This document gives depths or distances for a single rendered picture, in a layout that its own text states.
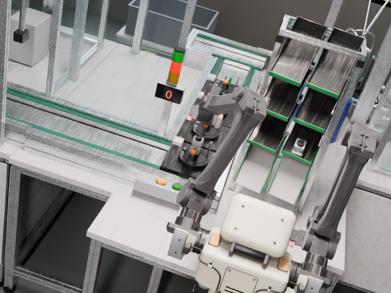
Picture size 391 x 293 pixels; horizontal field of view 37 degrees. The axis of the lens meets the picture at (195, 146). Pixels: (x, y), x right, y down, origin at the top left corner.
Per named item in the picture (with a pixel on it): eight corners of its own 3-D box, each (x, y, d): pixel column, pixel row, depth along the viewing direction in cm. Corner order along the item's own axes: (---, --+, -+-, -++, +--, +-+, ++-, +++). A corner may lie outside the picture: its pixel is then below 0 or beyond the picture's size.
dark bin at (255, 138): (274, 154, 242) (277, 144, 236) (245, 142, 245) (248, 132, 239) (299, 106, 257) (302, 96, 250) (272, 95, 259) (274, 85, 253)
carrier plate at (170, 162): (211, 186, 254) (212, 182, 253) (159, 169, 256) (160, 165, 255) (222, 158, 274) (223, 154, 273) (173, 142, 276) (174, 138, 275)
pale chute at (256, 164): (260, 194, 252) (260, 192, 247) (233, 181, 254) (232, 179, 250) (287, 136, 257) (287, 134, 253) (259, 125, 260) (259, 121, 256)
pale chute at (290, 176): (294, 205, 250) (295, 203, 246) (266, 192, 253) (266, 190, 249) (320, 147, 256) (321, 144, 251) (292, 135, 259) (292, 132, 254)
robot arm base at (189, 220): (166, 225, 188) (201, 238, 187) (174, 202, 191) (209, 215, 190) (166, 231, 196) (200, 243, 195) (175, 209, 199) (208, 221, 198)
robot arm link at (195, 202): (185, 211, 191) (199, 218, 192) (195, 183, 194) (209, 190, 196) (174, 214, 199) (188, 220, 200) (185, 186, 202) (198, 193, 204)
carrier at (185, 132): (223, 156, 276) (229, 134, 269) (174, 140, 277) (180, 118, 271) (231, 132, 296) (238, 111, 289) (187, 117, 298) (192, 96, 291)
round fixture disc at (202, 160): (204, 173, 258) (205, 170, 257) (174, 163, 259) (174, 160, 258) (210, 157, 269) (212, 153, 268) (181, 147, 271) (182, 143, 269)
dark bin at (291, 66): (299, 87, 225) (303, 74, 219) (267, 75, 228) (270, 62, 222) (324, 40, 239) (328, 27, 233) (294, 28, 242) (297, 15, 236)
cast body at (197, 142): (198, 155, 258) (202, 142, 255) (188, 152, 259) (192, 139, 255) (202, 146, 265) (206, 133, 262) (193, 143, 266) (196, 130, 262)
